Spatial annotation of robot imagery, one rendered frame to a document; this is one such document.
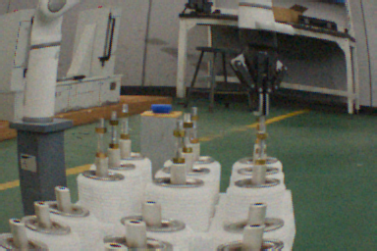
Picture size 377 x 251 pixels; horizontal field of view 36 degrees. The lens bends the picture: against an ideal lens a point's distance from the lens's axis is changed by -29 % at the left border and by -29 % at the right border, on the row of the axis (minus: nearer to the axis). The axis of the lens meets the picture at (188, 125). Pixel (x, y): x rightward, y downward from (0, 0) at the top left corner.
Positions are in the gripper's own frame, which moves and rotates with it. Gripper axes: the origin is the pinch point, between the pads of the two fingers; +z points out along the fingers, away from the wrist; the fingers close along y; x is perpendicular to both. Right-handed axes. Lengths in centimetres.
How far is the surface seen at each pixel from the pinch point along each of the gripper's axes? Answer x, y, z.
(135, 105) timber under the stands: -339, -150, 30
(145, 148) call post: -23.6, 9.4, 10.3
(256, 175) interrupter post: 19.9, 14.6, 8.6
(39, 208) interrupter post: 41, 58, 8
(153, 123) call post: -22.8, 8.2, 5.4
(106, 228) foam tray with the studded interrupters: 12.5, 36.2, 17.7
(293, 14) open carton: -345, -296, -51
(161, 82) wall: -485, -248, 25
